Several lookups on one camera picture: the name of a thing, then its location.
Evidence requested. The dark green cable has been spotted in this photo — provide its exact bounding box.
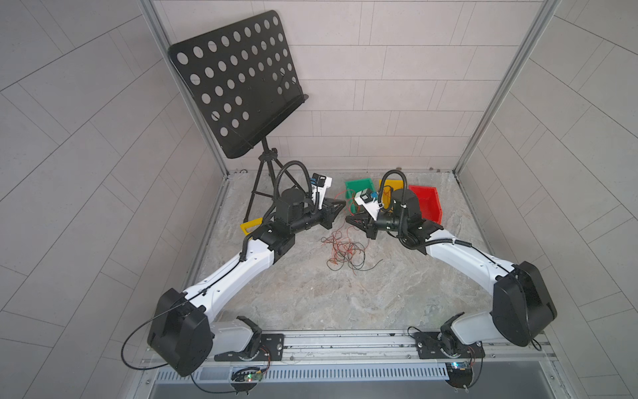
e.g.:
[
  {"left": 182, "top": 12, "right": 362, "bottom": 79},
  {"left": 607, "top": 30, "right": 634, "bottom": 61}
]
[{"left": 326, "top": 238, "right": 385, "bottom": 274}]

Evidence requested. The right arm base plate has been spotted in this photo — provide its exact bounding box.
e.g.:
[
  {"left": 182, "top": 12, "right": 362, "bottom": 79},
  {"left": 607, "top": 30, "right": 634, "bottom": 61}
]
[{"left": 410, "top": 331, "right": 485, "bottom": 360}]

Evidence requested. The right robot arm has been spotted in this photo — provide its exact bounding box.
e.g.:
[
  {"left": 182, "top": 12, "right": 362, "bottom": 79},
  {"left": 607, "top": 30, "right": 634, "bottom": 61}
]
[{"left": 346, "top": 170, "right": 558, "bottom": 357}]

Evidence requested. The green circuit board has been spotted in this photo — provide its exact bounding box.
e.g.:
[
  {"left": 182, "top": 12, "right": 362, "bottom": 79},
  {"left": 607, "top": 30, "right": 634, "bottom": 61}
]
[
  {"left": 231, "top": 367, "right": 267, "bottom": 383},
  {"left": 445, "top": 362, "right": 474, "bottom": 390}
]

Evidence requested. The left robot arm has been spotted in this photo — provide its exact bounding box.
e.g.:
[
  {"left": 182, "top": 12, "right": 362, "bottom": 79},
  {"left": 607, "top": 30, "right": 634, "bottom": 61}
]
[{"left": 147, "top": 161, "right": 346, "bottom": 377}]

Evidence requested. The yellow triangular plastic block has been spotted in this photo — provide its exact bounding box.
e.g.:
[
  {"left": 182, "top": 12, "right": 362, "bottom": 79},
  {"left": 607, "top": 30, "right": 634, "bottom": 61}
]
[{"left": 240, "top": 218, "right": 263, "bottom": 236}]

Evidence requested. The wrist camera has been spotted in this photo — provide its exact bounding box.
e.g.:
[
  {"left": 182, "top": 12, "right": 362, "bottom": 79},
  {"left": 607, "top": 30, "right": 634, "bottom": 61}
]
[
  {"left": 310, "top": 173, "right": 332, "bottom": 209},
  {"left": 355, "top": 189, "right": 383, "bottom": 219}
]

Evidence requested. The right green circuit board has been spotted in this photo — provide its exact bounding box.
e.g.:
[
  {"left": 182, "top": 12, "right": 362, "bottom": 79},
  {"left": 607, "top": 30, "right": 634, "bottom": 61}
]
[{"left": 445, "top": 362, "right": 474, "bottom": 390}]

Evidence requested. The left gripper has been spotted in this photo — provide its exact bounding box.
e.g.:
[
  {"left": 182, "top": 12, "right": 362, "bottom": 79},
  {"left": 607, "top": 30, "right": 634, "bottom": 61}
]
[{"left": 286, "top": 199, "right": 345, "bottom": 236}]

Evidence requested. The left green circuit board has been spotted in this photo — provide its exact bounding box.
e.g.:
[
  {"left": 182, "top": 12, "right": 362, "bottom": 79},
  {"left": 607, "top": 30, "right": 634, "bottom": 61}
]
[{"left": 231, "top": 367, "right": 267, "bottom": 383}]

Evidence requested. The yellow plastic bin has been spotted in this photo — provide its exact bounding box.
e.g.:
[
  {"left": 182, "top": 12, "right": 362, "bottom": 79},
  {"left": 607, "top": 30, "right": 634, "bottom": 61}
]
[{"left": 379, "top": 180, "right": 405, "bottom": 198}]

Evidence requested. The red plastic bin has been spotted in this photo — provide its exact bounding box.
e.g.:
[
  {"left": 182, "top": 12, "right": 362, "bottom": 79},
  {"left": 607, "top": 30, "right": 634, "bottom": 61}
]
[{"left": 409, "top": 186, "right": 443, "bottom": 224}]

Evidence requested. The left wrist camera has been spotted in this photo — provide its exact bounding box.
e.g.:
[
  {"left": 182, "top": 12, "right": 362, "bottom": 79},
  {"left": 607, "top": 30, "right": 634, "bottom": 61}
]
[{"left": 310, "top": 173, "right": 332, "bottom": 209}]

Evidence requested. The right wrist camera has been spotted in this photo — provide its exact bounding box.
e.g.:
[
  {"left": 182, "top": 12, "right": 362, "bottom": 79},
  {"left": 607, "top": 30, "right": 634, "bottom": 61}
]
[{"left": 355, "top": 189, "right": 383, "bottom": 219}]

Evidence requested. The aluminium mounting rail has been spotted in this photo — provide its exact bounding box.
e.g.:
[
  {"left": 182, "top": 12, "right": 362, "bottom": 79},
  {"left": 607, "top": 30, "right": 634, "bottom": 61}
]
[{"left": 144, "top": 326, "right": 557, "bottom": 370}]

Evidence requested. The green plastic bin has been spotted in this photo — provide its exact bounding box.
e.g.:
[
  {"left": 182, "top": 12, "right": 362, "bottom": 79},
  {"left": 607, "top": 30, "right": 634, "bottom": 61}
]
[{"left": 345, "top": 178, "right": 377, "bottom": 214}]

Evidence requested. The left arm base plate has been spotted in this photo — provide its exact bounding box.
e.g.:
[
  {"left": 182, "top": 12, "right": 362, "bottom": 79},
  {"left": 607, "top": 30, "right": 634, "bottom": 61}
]
[{"left": 214, "top": 333, "right": 285, "bottom": 362}]

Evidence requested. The black perforated music stand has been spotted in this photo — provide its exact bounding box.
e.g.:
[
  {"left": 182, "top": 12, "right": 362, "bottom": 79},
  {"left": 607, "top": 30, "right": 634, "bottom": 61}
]
[{"left": 168, "top": 9, "right": 319, "bottom": 223}]

